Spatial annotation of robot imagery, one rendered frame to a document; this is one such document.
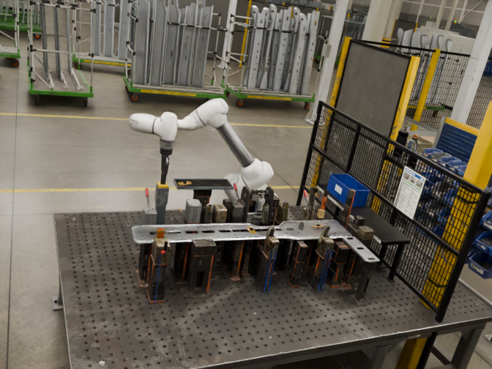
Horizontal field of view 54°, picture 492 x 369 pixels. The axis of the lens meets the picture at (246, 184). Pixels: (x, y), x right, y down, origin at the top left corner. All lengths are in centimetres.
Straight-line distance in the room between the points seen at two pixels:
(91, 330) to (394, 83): 378
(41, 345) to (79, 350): 113
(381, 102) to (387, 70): 33
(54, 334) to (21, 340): 20
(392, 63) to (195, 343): 364
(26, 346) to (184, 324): 130
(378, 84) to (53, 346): 389
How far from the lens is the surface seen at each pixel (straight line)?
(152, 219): 289
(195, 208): 291
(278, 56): 1096
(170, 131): 287
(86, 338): 254
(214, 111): 335
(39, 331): 370
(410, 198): 330
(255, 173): 355
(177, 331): 259
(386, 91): 528
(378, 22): 1065
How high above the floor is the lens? 235
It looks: 22 degrees down
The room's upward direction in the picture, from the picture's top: 10 degrees clockwise
